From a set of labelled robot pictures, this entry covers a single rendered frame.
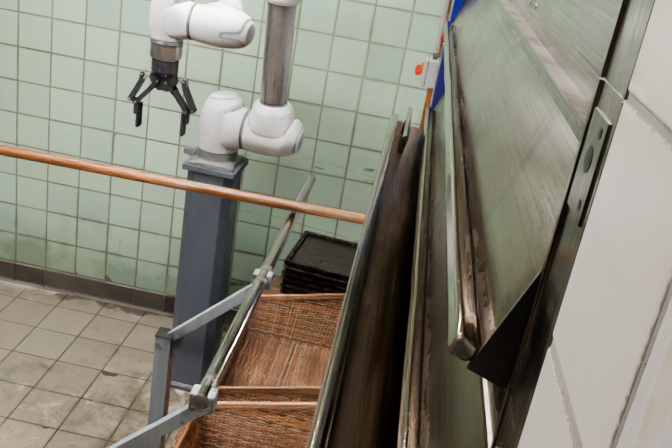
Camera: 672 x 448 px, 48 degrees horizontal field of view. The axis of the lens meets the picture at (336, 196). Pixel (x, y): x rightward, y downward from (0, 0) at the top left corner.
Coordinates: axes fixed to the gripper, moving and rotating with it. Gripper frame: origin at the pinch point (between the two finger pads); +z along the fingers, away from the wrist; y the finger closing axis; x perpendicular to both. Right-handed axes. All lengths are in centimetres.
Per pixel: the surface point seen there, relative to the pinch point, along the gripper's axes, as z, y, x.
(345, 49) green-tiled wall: -10, -35, -113
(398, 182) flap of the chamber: -10, -72, 31
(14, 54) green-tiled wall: 20, 110, -106
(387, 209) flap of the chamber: -11, -72, 51
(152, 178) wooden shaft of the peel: 11.1, -3.6, 12.6
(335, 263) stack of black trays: 49, -54, -35
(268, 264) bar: 13, -46, 44
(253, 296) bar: 12, -47, 60
